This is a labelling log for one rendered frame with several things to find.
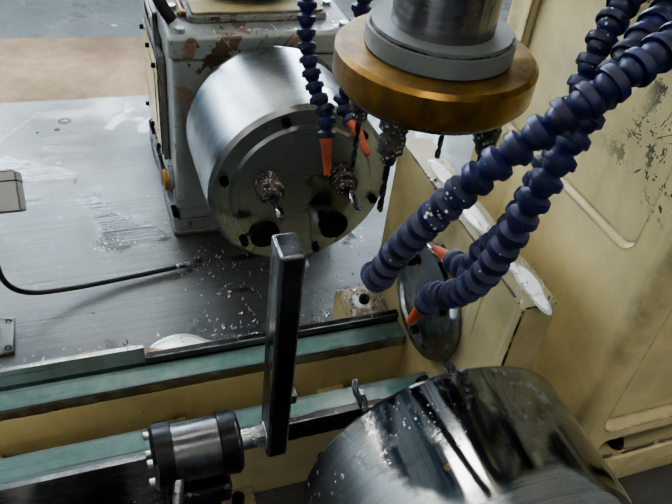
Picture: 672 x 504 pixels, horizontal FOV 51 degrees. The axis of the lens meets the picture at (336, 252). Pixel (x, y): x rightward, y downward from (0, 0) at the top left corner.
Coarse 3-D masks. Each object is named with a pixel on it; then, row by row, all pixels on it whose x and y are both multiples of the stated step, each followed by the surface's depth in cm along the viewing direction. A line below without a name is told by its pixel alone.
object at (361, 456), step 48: (432, 384) 55; (480, 384) 55; (528, 384) 57; (384, 432) 54; (432, 432) 52; (480, 432) 51; (528, 432) 52; (576, 432) 55; (336, 480) 55; (384, 480) 51; (432, 480) 50; (480, 480) 49; (528, 480) 49; (576, 480) 50
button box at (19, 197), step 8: (0, 176) 83; (8, 176) 83; (16, 176) 84; (0, 184) 83; (8, 184) 83; (16, 184) 83; (0, 192) 83; (8, 192) 83; (16, 192) 83; (0, 200) 83; (8, 200) 83; (16, 200) 83; (24, 200) 89; (0, 208) 83; (8, 208) 83; (16, 208) 83; (24, 208) 87
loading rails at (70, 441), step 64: (384, 320) 94; (0, 384) 79; (64, 384) 81; (128, 384) 82; (192, 384) 85; (256, 384) 88; (320, 384) 93; (384, 384) 86; (0, 448) 81; (64, 448) 74; (128, 448) 75; (256, 448) 80; (320, 448) 84
